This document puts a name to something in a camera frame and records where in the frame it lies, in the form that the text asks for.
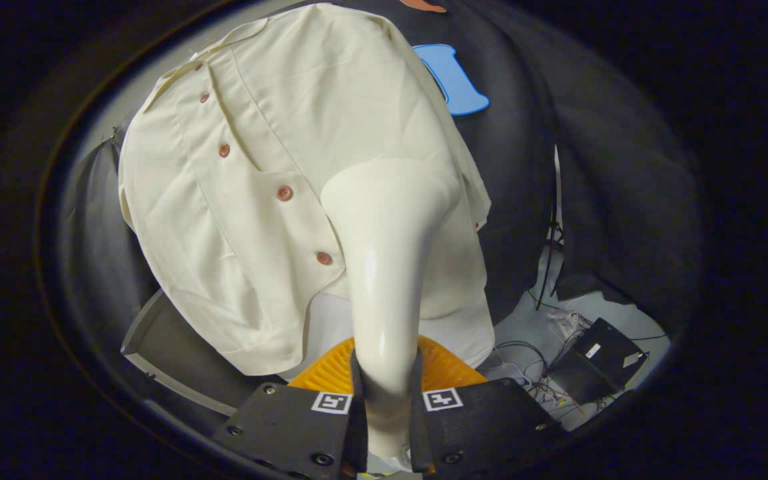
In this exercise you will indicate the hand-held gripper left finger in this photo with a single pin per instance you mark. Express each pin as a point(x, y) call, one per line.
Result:
point(277, 426)

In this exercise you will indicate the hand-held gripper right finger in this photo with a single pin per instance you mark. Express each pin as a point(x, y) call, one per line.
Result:
point(484, 420)

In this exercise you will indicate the white garment steamer nozzle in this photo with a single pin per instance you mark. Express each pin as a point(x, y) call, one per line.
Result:
point(387, 266)

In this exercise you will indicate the cream button-up shirt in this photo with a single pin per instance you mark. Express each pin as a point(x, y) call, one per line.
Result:
point(290, 100)

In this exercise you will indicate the white fabric panel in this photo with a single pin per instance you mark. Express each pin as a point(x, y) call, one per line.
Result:
point(464, 333)

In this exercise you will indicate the black box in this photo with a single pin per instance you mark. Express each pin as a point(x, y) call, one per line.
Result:
point(597, 360)

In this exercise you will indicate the grey drawer cabinet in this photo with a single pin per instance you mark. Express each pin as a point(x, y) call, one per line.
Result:
point(177, 340)

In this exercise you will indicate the black backdrop cloth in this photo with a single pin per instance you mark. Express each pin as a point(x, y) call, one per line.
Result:
point(610, 166)

